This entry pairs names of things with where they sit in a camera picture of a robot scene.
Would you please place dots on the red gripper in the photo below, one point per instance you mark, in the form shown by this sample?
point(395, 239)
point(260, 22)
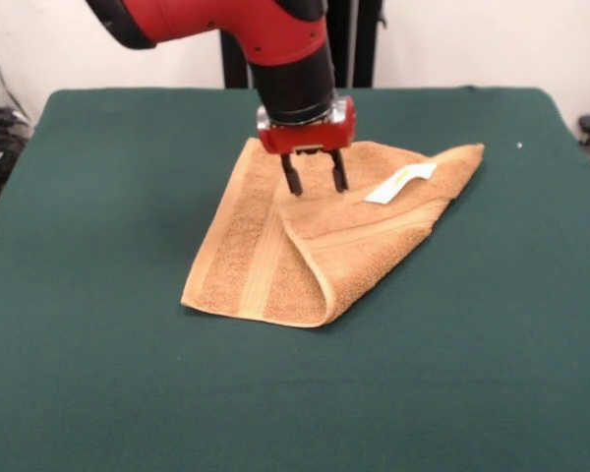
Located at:
point(305, 137)

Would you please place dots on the tan terry towel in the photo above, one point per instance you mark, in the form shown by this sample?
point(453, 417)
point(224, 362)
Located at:
point(373, 236)

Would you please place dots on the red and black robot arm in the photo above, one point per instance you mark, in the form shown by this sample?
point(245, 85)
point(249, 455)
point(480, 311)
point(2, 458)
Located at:
point(275, 34)

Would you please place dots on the dark green table cloth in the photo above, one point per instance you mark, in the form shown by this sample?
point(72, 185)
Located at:
point(128, 369)

